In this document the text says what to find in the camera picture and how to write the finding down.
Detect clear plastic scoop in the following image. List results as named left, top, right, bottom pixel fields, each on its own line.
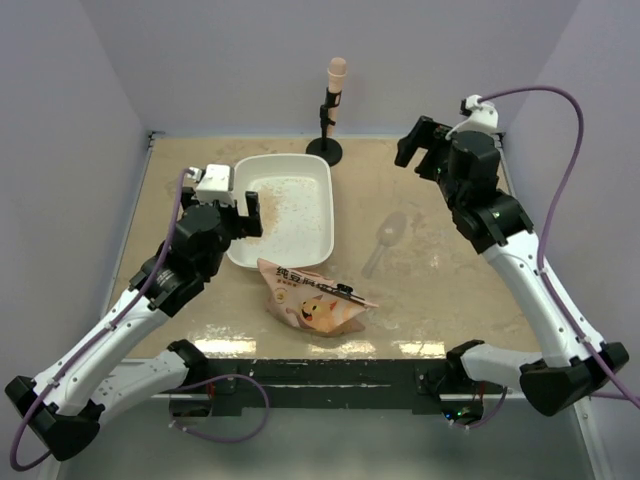
left=361, top=211, right=407, bottom=278

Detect pink cat litter bag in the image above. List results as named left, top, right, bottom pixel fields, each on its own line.
left=257, top=258, right=377, bottom=337

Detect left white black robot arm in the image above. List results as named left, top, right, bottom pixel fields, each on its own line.
left=5, top=188, right=263, bottom=471

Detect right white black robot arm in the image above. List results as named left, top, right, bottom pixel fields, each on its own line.
left=395, top=116, right=629, bottom=416

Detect white plastic litter box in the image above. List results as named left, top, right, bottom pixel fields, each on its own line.
left=227, top=153, right=335, bottom=270

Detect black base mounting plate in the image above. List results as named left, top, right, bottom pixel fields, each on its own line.
left=179, top=359, right=502, bottom=423

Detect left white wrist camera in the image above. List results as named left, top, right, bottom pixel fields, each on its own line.
left=187, top=164, right=234, bottom=205

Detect black stand with beige handle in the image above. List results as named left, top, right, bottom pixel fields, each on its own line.
left=306, top=57, right=347, bottom=167

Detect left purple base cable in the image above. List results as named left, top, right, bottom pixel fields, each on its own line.
left=168, top=373, right=271, bottom=443

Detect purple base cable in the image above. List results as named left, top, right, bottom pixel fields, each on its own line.
left=447, top=387, right=509, bottom=431
left=168, top=373, right=271, bottom=443

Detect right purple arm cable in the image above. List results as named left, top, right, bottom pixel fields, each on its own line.
left=474, top=85, right=640, bottom=407

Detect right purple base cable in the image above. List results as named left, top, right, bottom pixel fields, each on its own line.
left=447, top=387, right=509, bottom=431

